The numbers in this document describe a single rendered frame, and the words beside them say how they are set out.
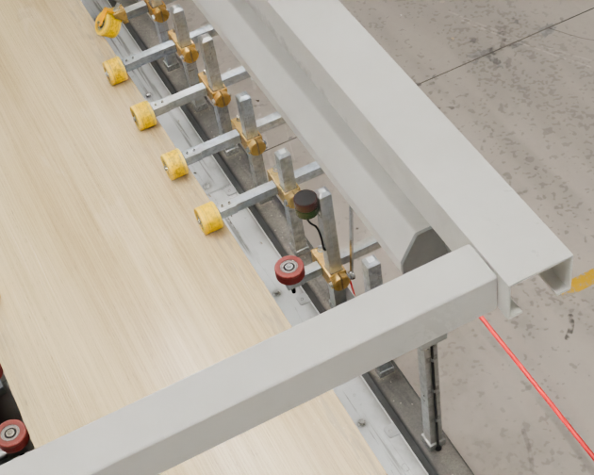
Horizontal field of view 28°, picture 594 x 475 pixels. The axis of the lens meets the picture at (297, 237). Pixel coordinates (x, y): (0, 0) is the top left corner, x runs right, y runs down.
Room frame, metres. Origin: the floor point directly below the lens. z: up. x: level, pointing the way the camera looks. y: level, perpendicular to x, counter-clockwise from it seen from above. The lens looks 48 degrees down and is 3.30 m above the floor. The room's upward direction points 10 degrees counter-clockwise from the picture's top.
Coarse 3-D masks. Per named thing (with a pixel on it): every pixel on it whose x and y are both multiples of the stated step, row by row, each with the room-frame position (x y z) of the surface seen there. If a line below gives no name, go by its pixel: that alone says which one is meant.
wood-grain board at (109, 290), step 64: (0, 0) 3.53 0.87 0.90; (64, 0) 3.46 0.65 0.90; (0, 64) 3.17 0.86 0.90; (64, 64) 3.11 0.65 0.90; (0, 128) 2.85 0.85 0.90; (64, 128) 2.80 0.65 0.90; (128, 128) 2.74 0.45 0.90; (0, 192) 2.56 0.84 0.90; (64, 192) 2.51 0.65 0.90; (128, 192) 2.47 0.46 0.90; (192, 192) 2.42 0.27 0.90; (0, 256) 2.30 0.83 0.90; (64, 256) 2.26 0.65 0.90; (128, 256) 2.22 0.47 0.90; (192, 256) 2.17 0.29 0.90; (0, 320) 2.07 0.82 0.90; (64, 320) 2.03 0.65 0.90; (128, 320) 1.99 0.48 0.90; (192, 320) 1.95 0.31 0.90; (256, 320) 1.91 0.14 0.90; (64, 384) 1.82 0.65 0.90; (128, 384) 1.79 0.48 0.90; (256, 448) 1.53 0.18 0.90; (320, 448) 1.50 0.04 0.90
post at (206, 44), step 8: (200, 40) 2.77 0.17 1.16; (208, 40) 2.77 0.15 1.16; (200, 48) 2.79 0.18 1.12; (208, 48) 2.76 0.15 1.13; (208, 56) 2.76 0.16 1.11; (216, 56) 2.77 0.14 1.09; (208, 64) 2.76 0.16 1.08; (216, 64) 2.77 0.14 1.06; (208, 72) 2.76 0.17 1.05; (216, 72) 2.77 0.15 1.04; (208, 80) 2.78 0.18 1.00; (216, 80) 2.76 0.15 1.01; (216, 88) 2.76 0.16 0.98; (216, 112) 2.78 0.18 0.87; (224, 112) 2.76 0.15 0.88; (224, 120) 2.76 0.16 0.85; (224, 128) 2.76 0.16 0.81; (232, 128) 2.77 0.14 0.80
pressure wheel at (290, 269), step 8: (288, 256) 2.11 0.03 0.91; (296, 256) 2.10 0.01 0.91; (280, 264) 2.08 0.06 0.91; (288, 264) 2.07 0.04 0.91; (296, 264) 2.08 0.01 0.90; (280, 272) 2.05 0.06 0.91; (288, 272) 2.05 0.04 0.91; (296, 272) 2.04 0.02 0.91; (304, 272) 2.06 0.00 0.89; (280, 280) 2.04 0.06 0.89; (288, 280) 2.03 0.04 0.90; (296, 280) 2.03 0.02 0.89
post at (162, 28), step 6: (150, 0) 3.24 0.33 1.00; (156, 0) 3.24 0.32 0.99; (156, 6) 3.23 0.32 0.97; (156, 24) 3.25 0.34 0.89; (162, 24) 3.24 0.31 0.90; (162, 30) 3.24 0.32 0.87; (168, 30) 3.24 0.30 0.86; (162, 36) 3.23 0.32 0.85; (168, 36) 3.24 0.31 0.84; (162, 42) 3.23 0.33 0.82; (174, 54) 3.24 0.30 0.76; (168, 60) 3.23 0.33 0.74; (174, 60) 3.24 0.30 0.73
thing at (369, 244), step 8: (360, 240) 2.16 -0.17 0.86; (368, 240) 2.15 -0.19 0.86; (376, 240) 2.15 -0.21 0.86; (344, 248) 2.14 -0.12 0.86; (360, 248) 2.13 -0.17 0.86; (368, 248) 2.13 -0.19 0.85; (376, 248) 2.14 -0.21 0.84; (344, 256) 2.11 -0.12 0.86; (360, 256) 2.12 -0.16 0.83; (312, 264) 2.10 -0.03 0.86; (344, 264) 2.11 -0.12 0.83; (312, 272) 2.08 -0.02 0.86; (320, 272) 2.08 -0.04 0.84; (304, 280) 2.07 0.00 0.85; (288, 288) 2.05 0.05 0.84
